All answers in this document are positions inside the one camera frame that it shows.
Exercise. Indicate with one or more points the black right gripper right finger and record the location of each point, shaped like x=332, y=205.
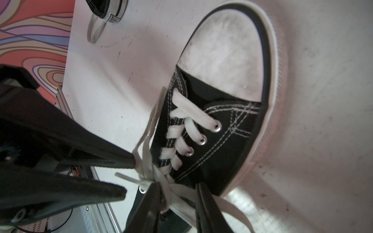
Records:
x=208, y=215

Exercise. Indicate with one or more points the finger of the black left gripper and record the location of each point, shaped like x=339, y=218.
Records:
x=31, y=127
x=28, y=196

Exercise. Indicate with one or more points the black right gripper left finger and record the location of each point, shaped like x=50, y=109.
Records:
x=146, y=216

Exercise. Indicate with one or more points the black sneaker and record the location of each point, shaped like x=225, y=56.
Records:
x=110, y=11
x=216, y=118

